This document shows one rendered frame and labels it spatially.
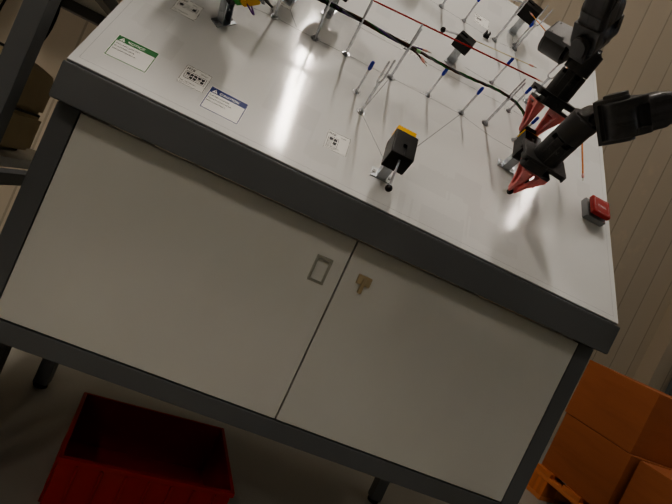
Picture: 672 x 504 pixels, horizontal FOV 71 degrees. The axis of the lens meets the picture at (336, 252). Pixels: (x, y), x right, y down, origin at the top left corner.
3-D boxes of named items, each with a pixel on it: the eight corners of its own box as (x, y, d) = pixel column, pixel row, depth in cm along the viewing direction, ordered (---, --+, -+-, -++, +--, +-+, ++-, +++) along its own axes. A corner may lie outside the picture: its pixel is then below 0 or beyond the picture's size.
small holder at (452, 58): (434, 40, 123) (449, 16, 117) (460, 62, 123) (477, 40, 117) (426, 46, 121) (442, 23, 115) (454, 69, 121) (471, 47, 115)
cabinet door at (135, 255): (274, 419, 94) (357, 240, 93) (-8, 315, 84) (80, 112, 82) (274, 414, 96) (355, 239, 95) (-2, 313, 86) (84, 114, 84)
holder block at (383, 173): (360, 204, 88) (385, 174, 80) (374, 159, 95) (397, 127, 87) (382, 215, 89) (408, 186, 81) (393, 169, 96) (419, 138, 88)
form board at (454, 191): (67, 65, 80) (66, 57, 78) (265, -142, 136) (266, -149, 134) (611, 327, 102) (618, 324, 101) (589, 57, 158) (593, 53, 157)
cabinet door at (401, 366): (502, 504, 104) (581, 344, 103) (276, 421, 94) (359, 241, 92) (497, 497, 107) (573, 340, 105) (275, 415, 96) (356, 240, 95)
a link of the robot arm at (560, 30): (587, 45, 90) (620, 19, 91) (540, 15, 95) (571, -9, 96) (570, 88, 101) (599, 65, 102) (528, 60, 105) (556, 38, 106)
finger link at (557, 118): (511, 123, 111) (538, 87, 106) (535, 138, 112) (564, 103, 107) (517, 131, 105) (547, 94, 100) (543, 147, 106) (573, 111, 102)
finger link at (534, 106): (508, 121, 111) (536, 85, 106) (533, 136, 112) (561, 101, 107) (515, 130, 105) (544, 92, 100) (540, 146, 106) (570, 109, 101)
